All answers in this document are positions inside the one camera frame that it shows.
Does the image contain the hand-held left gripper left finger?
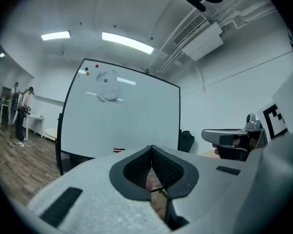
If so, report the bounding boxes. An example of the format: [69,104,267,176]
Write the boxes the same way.
[26,145,173,234]

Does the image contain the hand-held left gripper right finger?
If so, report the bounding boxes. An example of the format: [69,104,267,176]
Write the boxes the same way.
[151,144,259,234]

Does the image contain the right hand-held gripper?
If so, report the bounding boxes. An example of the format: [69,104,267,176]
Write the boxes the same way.
[201,103,290,149]

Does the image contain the person's right hand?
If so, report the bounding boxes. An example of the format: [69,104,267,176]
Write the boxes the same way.
[212,135,257,161]

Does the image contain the light wooden table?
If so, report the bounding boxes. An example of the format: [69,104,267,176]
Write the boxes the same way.
[200,150,222,159]

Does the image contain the round wooden table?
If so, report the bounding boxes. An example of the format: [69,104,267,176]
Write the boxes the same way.
[43,127,59,141]

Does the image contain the white ceiling air conditioner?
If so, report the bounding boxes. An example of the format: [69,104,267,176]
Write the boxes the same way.
[172,13,225,62]

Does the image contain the white rectangular table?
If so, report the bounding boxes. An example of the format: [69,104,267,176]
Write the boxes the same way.
[0,98,13,124]
[23,114,45,138]

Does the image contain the crumpled white paper sheet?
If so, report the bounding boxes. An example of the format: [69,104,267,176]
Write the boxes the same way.
[94,69,120,104]

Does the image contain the long ceiling light panel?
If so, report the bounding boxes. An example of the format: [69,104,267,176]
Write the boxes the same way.
[102,31,155,55]

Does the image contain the white ceiling pipes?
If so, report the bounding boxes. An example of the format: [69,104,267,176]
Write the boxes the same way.
[209,0,278,30]

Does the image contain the short ceiling light panel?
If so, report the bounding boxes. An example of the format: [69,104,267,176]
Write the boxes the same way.
[41,31,71,41]

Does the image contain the white power strip with cable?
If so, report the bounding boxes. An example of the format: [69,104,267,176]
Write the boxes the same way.
[8,140,40,148]

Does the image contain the black head-worn camera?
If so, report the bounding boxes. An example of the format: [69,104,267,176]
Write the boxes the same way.
[185,0,207,12]

